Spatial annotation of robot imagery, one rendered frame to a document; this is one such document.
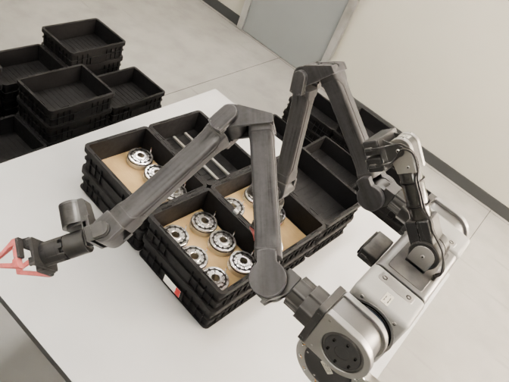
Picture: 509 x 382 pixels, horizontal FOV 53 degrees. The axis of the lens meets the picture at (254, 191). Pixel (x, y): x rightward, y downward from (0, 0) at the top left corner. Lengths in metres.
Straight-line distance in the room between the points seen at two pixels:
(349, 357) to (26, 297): 1.15
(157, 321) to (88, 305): 0.24
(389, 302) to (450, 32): 3.53
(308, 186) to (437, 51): 2.40
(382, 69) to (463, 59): 0.68
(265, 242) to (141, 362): 0.81
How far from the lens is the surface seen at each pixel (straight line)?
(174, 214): 1.90
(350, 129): 1.42
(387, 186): 1.45
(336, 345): 1.03
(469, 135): 4.54
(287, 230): 2.09
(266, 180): 1.11
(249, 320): 1.93
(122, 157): 2.14
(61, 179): 2.20
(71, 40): 3.49
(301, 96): 1.47
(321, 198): 2.32
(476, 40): 4.37
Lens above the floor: 2.25
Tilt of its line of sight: 40 degrees down
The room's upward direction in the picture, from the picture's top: 24 degrees clockwise
